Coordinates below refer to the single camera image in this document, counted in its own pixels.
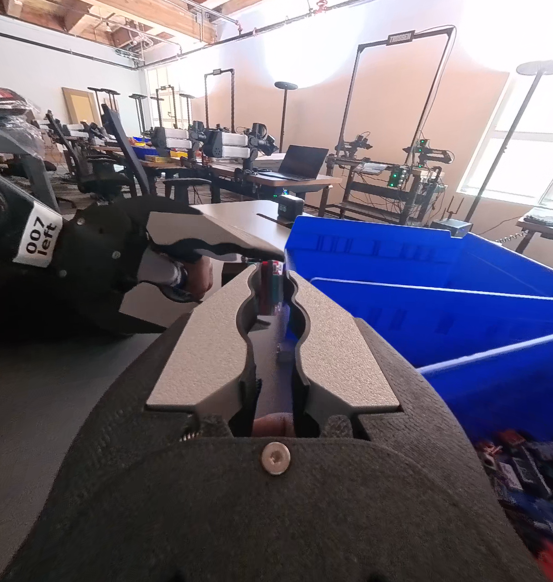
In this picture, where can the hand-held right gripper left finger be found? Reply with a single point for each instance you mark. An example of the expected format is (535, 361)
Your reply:
(199, 363)

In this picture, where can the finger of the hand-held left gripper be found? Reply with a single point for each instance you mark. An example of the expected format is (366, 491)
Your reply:
(153, 307)
(203, 229)

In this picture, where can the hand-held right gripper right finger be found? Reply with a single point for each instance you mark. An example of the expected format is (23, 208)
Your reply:
(349, 363)

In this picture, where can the red and teal brick assembly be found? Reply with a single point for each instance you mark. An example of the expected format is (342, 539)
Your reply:
(269, 291)

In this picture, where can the white robot base unit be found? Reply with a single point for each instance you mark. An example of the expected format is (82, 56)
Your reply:
(171, 138)
(226, 145)

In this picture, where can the small black robot arm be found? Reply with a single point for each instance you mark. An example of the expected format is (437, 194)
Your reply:
(356, 143)
(431, 152)

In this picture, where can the grey desk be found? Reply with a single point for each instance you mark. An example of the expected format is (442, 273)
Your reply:
(53, 386)

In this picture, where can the small side desk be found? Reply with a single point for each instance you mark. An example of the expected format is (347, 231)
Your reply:
(545, 232)

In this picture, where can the person's left hand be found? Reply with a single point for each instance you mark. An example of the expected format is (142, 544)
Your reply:
(199, 279)

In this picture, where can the person's right hand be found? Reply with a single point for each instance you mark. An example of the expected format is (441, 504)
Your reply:
(274, 426)

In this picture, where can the blue plastic bin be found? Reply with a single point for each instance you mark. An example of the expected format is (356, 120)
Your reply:
(508, 386)
(394, 318)
(372, 254)

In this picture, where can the small black device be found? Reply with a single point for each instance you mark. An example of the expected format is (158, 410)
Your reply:
(290, 209)

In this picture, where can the black office chair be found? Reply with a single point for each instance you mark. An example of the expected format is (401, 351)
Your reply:
(121, 150)

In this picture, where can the black laptop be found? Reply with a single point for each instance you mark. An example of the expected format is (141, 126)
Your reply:
(299, 163)

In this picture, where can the black floor lamp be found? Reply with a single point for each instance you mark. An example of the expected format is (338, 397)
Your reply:
(285, 86)
(540, 68)

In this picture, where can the black router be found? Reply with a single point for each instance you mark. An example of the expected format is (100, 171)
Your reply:
(451, 225)

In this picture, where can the robot station table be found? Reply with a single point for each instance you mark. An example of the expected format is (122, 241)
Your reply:
(381, 191)

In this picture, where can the pile of loose toy bricks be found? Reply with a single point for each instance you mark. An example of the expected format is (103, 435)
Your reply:
(522, 477)

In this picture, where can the computer keyboard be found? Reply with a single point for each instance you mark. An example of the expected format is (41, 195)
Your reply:
(549, 217)

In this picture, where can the window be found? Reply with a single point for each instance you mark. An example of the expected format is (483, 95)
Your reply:
(531, 159)

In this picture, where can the black metal frame rig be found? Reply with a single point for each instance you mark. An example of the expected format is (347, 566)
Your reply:
(399, 36)

